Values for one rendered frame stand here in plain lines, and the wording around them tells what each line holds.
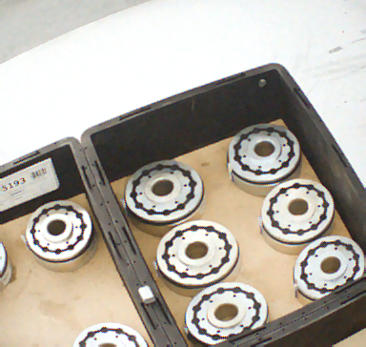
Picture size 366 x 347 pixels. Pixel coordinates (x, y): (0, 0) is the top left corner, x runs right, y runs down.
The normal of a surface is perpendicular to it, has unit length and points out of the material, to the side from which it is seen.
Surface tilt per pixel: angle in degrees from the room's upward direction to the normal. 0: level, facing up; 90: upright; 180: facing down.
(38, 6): 0
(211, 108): 90
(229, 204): 0
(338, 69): 0
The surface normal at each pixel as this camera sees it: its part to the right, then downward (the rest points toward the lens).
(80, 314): -0.14, -0.66
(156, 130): 0.35, 0.67
